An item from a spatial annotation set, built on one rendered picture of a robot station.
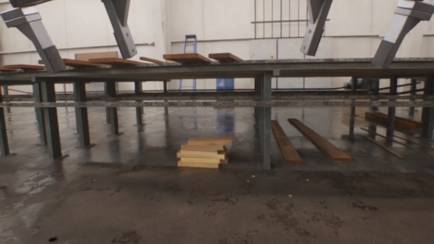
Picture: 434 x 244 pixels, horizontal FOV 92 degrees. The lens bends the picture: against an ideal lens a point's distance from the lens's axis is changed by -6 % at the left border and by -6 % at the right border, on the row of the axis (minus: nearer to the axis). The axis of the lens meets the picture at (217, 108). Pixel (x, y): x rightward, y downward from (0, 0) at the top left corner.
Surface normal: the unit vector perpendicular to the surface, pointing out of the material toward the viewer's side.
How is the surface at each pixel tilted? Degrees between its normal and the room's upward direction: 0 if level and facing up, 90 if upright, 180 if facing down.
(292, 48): 90
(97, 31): 92
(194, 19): 91
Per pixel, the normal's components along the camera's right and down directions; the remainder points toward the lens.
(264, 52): -0.14, 0.11
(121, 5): -0.06, 0.50
